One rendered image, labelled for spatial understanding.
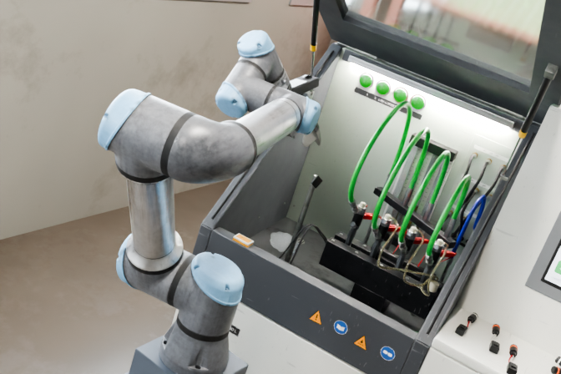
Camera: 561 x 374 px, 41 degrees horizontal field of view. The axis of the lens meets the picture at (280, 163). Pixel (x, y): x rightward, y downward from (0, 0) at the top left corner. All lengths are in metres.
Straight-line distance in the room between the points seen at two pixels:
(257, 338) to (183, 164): 1.00
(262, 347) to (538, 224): 0.81
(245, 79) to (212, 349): 0.57
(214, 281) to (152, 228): 0.18
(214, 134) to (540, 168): 1.08
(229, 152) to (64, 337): 2.01
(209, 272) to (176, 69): 2.54
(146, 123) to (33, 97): 2.19
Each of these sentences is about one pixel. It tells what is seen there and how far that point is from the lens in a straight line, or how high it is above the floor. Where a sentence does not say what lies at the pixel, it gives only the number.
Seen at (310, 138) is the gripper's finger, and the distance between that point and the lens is 1.83.
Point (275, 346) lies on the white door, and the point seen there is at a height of 0.72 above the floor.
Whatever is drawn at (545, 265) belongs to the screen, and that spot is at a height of 1.18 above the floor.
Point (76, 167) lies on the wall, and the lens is 3.76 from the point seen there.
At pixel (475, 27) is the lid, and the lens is 1.92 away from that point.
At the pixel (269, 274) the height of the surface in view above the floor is 0.91.
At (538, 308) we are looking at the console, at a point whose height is 1.07.
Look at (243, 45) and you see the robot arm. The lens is 1.65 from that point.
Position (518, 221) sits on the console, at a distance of 2.07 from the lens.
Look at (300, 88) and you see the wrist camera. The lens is 1.78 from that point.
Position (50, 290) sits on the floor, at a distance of 3.39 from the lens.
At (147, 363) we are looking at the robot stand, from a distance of 1.65.
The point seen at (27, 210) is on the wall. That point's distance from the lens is 3.70.
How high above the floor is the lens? 1.90
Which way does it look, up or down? 21 degrees down
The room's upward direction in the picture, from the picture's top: 18 degrees clockwise
